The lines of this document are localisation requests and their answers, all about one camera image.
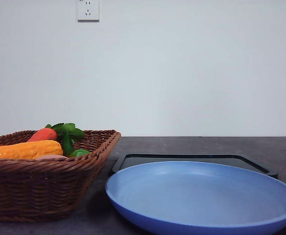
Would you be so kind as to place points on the green toy vegetable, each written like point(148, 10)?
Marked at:
point(79, 152)

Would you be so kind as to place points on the brown egg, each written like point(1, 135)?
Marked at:
point(53, 157)

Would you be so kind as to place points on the orange toy carrot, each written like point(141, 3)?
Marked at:
point(43, 134)

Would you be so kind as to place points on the yellow toy corn cob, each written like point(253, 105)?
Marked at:
point(30, 150)

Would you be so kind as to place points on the brown wicker basket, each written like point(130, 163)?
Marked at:
point(51, 188)

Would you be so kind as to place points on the black rectangular tray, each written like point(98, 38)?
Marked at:
point(131, 161)

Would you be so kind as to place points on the blue round plate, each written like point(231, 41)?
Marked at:
point(197, 198)

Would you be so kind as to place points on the green plastic leaves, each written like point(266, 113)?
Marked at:
point(67, 134)

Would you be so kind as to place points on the white wall socket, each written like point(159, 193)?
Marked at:
point(88, 11)

